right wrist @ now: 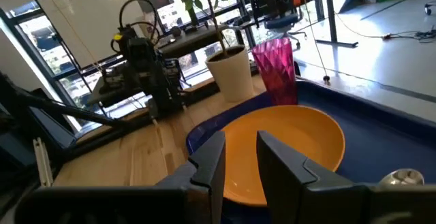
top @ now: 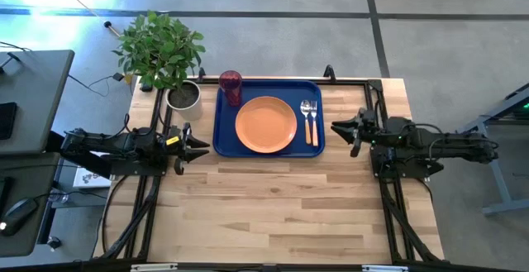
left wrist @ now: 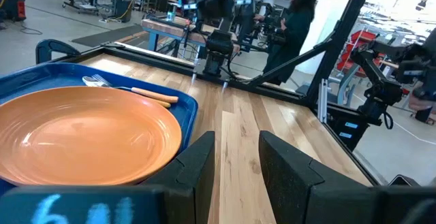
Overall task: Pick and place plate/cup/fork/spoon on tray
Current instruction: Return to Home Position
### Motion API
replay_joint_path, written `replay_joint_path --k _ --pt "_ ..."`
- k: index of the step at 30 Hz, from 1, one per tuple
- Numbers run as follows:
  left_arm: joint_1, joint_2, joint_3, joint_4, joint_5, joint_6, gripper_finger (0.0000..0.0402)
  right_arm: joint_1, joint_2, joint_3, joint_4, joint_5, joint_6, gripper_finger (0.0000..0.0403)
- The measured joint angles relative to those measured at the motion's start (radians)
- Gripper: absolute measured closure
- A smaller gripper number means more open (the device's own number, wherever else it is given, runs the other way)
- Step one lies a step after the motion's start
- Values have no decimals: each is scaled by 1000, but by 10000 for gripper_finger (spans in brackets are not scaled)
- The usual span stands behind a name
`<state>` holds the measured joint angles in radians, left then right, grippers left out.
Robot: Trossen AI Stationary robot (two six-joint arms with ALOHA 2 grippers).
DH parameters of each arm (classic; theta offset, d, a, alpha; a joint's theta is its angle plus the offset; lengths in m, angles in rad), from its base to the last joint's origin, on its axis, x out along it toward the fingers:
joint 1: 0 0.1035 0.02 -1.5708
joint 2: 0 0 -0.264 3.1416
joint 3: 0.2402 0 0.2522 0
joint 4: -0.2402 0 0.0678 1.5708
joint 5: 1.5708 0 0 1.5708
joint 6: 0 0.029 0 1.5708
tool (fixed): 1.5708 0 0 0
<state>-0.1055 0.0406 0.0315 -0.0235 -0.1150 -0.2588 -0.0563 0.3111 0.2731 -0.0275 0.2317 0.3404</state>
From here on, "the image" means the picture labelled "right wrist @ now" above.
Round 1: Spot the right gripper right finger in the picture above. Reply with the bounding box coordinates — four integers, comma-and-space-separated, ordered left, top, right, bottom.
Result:
255, 130, 374, 224

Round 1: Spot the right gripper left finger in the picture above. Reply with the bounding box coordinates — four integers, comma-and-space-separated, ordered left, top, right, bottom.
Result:
155, 131, 227, 224

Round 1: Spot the orange plate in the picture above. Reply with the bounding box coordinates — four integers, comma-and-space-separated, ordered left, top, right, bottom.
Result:
220, 105, 346, 207

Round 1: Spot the spoon with orange handle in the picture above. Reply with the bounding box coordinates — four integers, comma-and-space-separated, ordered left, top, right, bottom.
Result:
378, 168, 426, 187

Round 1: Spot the red faceted plastic cup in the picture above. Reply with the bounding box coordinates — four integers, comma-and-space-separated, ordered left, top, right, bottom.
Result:
251, 37, 299, 106

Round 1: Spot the blue plastic tray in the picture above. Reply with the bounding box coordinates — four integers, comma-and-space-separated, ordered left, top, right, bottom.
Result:
186, 78, 436, 224

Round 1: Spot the grey desk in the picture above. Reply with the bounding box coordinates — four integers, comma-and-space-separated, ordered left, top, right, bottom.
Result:
158, 24, 239, 61

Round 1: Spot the green plant in white pot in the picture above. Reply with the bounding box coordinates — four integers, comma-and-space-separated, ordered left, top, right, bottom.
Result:
162, 0, 255, 103

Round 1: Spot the white roller blind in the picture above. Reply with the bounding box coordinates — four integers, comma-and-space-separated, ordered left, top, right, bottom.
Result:
35, 0, 161, 69

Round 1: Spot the blue office chair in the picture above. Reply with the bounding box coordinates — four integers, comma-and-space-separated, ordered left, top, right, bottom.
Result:
264, 12, 309, 51

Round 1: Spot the desk with black legs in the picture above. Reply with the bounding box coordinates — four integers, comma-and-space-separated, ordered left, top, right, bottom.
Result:
296, 0, 360, 49

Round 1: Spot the thin cord with black knob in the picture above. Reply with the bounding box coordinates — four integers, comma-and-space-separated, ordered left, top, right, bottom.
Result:
299, 0, 331, 84

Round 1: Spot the silver aluminium bracket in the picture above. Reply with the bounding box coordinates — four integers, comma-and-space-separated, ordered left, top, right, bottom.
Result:
32, 137, 55, 187

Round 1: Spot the bundle of floor cables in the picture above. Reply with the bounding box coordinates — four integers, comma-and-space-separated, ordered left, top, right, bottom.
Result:
381, 26, 436, 44

